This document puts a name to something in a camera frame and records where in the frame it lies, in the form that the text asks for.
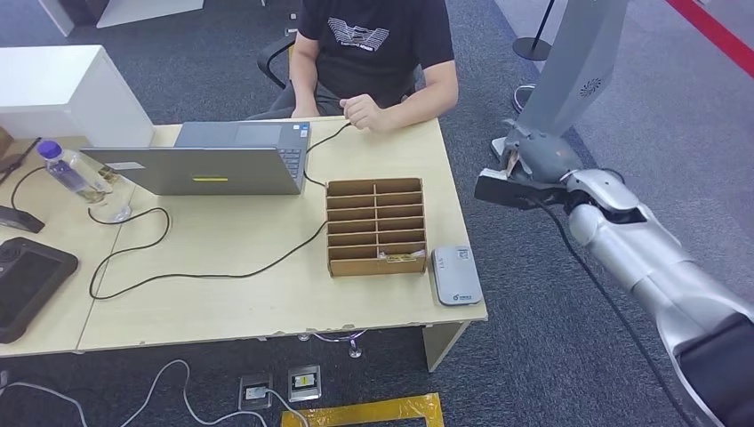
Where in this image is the black office chair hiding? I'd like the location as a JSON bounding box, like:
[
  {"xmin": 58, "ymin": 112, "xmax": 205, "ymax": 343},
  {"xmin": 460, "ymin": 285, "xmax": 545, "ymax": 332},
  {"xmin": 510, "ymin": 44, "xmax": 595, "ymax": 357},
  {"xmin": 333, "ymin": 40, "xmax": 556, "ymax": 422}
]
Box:
[{"xmin": 256, "ymin": 36, "xmax": 297, "ymax": 91}]

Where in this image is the black strap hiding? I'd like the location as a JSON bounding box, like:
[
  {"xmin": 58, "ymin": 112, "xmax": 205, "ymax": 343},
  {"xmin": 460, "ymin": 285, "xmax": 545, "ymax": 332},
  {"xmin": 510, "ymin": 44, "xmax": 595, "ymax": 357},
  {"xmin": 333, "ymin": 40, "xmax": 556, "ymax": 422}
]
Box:
[{"xmin": 0, "ymin": 137, "xmax": 43, "ymax": 187}]

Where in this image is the grey ring base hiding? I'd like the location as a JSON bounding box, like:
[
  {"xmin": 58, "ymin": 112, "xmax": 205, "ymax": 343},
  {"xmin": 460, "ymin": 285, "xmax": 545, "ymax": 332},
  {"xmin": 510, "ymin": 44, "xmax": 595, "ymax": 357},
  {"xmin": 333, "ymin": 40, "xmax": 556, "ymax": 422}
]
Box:
[{"xmin": 510, "ymin": 83, "xmax": 537, "ymax": 114}]

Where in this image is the white cable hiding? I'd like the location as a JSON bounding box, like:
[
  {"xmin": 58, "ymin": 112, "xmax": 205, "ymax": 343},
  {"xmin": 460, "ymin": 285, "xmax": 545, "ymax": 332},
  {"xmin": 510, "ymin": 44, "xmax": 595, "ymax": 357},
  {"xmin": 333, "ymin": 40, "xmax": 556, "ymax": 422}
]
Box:
[
  {"xmin": 261, "ymin": 389, "xmax": 310, "ymax": 427},
  {"xmin": 0, "ymin": 382, "xmax": 88, "ymax": 427},
  {"xmin": 119, "ymin": 359, "xmax": 271, "ymax": 427}
]

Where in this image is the white shelf unit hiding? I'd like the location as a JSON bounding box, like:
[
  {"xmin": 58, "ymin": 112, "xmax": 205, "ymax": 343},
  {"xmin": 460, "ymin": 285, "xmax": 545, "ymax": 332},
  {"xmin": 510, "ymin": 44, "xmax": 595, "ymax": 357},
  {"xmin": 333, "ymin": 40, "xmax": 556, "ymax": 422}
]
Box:
[{"xmin": 37, "ymin": 0, "xmax": 205, "ymax": 37}]

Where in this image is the white cabinet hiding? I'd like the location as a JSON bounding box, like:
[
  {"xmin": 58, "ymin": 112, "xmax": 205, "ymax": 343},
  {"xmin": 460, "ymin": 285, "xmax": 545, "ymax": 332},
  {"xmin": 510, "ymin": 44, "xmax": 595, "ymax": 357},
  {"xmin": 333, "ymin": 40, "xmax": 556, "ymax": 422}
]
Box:
[{"xmin": 0, "ymin": 44, "xmax": 156, "ymax": 149}]

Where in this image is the black stanchion post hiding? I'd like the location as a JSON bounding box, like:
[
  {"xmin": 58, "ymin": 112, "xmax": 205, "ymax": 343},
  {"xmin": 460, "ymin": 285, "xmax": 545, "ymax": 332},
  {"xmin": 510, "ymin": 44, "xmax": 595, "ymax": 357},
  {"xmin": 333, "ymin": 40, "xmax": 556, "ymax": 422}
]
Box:
[{"xmin": 512, "ymin": 0, "xmax": 557, "ymax": 62}]

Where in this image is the person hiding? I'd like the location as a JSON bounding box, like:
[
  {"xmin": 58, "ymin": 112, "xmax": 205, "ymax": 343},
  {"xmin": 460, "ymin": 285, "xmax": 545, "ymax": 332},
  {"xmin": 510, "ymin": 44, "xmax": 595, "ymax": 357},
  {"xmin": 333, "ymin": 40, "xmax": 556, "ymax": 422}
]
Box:
[{"xmin": 247, "ymin": 0, "xmax": 460, "ymax": 133}]

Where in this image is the black desk device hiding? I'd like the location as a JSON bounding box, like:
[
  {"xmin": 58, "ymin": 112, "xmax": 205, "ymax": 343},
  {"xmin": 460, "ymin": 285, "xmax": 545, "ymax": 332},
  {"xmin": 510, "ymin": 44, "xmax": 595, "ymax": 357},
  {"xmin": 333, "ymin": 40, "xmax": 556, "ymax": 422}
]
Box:
[{"xmin": 0, "ymin": 205, "xmax": 46, "ymax": 235}]

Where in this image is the person's left hand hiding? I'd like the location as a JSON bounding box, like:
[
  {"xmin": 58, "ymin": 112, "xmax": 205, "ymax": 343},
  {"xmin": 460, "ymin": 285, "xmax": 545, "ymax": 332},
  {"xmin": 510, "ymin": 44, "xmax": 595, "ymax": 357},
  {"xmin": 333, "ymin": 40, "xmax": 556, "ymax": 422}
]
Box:
[{"xmin": 340, "ymin": 93, "xmax": 385, "ymax": 133}]

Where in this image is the cardboard card organiser box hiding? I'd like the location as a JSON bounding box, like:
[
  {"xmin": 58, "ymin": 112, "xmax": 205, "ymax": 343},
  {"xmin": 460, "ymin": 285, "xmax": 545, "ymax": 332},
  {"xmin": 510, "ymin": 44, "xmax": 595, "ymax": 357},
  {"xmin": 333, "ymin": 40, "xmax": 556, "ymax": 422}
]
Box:
[{"xmin": 325, "ymin": 177, "xmax": 429, "ymax": 278}]

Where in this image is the grey card reader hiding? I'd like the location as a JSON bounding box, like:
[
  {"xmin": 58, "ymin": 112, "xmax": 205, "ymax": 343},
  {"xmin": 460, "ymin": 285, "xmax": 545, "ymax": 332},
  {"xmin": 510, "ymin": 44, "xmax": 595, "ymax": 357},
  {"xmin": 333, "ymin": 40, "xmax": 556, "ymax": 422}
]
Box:
[{"xmin": 430, "ymin": 245, "xmax": 485, "ymax": 307}]

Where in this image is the thin black cable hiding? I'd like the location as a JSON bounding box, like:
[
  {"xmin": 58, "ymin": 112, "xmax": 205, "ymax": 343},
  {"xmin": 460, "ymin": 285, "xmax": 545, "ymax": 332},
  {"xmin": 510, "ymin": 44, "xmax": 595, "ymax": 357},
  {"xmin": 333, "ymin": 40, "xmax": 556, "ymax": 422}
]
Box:
[{"xmin": 9, "ymin": 166, "xmax": 47, "ymax": 208}]

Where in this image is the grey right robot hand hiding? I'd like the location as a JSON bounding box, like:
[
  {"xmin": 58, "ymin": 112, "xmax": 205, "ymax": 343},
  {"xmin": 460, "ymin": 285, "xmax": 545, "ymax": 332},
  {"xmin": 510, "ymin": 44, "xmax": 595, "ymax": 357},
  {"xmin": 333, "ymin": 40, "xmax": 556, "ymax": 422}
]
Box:
[{"xmin": 501, "ymin": 119, "xmax": 585, "ymax": 186}]

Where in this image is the black laptop power cable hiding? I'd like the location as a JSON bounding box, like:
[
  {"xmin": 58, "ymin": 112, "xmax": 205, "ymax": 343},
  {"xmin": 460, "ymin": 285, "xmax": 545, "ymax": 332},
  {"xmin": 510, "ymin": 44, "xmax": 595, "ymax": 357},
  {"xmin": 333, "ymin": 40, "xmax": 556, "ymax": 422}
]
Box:
[{"xmin": 86, "ymin": 120, "xmax": 353, "ymax": 302}]

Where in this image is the yellow floor tape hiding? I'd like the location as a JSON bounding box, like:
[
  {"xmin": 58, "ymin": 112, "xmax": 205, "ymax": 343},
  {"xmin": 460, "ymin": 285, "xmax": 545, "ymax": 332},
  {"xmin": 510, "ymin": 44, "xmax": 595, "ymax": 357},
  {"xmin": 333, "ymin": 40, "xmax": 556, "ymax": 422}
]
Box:
[{"xmin": 280, "ymin": 392, "xmax": 445, "ymax": 427}]

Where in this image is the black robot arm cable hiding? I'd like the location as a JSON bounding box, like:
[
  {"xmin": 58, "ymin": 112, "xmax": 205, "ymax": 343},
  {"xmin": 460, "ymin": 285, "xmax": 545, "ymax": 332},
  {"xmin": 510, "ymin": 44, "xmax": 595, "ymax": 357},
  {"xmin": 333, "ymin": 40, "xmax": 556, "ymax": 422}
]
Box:
[{"xmin": 530, "ymin": 198, "xmax": 699, "ymax": 427}]

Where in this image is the desk leg panel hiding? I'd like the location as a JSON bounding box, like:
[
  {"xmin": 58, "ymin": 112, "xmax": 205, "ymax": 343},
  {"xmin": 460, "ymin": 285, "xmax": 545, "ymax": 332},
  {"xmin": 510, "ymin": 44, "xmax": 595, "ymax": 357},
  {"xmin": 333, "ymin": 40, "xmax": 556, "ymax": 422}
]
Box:
[{"xmin": 421, "ymin": 320, "xmax": 470, "ymax": 374}]

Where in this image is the plastic bottle purple cap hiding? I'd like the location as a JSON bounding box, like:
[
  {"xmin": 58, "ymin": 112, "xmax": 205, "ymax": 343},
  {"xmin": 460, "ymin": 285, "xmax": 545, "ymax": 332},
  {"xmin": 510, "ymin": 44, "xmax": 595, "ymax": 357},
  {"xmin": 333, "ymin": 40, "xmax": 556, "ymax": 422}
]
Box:
[{"xmin": 36, "ymin": 140, "xmax": 133, "ymax": 224}]

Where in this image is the thin pale wire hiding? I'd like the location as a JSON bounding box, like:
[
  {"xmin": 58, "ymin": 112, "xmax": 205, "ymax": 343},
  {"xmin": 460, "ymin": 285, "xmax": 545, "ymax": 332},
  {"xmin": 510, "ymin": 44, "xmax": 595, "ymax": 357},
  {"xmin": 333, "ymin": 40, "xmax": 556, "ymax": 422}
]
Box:
[{"xmin": 296, "ymin": 329, "xmax": 367, "ymax": 359}]

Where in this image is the grey laptop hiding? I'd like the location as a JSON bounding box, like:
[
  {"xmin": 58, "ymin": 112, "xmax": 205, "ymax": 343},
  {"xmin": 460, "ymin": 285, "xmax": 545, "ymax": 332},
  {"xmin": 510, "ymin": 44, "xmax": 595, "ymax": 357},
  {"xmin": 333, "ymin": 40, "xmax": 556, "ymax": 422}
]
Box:
[{"xmin": 79, "ymin": 119, "xmax": 312, "ymax": 197}]

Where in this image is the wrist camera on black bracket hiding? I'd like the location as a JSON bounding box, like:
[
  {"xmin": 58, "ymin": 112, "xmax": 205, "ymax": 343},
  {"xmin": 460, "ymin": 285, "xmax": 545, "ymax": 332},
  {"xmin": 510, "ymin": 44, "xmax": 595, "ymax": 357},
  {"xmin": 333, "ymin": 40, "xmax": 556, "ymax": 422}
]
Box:
[{"xmin": 474, "ymin": 166, "xmax": 582, "ymax": 214}]

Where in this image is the black tablet controller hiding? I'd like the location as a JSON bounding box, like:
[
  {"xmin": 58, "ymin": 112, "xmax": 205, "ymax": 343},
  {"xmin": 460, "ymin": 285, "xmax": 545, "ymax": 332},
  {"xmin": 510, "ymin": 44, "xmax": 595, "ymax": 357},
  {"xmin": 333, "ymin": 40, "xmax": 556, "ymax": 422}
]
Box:
[{"xmin": 0, "ymin": 237, "xmax": 79, "ymax": 345}]

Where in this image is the floor socket with plug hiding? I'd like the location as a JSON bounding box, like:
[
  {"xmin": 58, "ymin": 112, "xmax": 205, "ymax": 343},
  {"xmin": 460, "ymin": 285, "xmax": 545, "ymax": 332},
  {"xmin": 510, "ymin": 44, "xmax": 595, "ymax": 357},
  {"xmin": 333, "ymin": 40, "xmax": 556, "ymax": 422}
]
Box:
[{"xmin": 238, "ymin": 375, "xmax": 274, "ymax": 412}]

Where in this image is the grey kiosk stand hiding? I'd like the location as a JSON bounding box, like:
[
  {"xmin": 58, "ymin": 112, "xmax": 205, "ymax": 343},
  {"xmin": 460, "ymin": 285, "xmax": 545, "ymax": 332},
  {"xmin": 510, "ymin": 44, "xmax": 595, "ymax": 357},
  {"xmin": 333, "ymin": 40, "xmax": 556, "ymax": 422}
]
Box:
[{"xmin": 490, "ymin": 0, "xmax": 630, "ymax": 163}]

